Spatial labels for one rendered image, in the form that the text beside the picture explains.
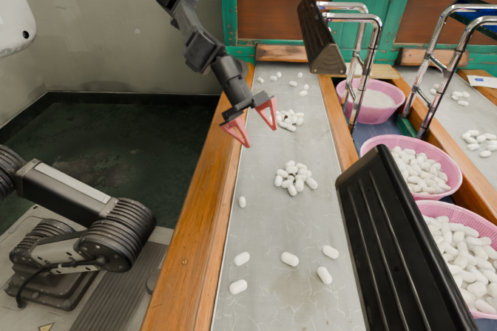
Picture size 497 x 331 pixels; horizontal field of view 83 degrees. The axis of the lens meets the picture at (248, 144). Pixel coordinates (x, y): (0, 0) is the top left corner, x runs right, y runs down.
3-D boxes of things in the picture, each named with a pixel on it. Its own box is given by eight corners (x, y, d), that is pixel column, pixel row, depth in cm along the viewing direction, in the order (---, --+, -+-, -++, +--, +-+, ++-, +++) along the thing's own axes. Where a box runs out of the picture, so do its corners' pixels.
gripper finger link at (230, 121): (234, 154, 66) (214, 119, 65) (254, 141, 70) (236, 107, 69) (251, 149, 61) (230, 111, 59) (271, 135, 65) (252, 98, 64)
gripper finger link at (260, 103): (254, 141, 70) (236, 108, 69) (271, 129, 74) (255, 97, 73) (271, 135, 65) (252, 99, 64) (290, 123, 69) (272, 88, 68)
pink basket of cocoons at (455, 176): (390, 230, 74) (401, 205, 68) (336, 165, 94) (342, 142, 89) (470, 207, 80) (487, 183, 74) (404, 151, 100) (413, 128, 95)
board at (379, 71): (324, 77, 129) (325, 74, 128) (320, 64, 141) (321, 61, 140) (399, 79, 127) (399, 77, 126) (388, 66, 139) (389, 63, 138)
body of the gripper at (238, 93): (223, 120, 66) (208, 91, 65) (253, 104, 72) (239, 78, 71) (239, 112, 61) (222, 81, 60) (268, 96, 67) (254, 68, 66)
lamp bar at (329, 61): (310, 74, 64) (314, 42, 60) (296, 11, 113) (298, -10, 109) (345, 75, 63) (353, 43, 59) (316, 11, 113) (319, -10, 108)
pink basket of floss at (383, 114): (373, 137, 107) (380, 115, 101) (319, 108, 124) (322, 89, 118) (410, 114, 120) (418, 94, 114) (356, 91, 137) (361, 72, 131)
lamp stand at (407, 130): (413, 152, 100) (475, 17, 72) (394, 122, 115) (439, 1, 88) (470, 155, 98) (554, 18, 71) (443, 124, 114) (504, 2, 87)
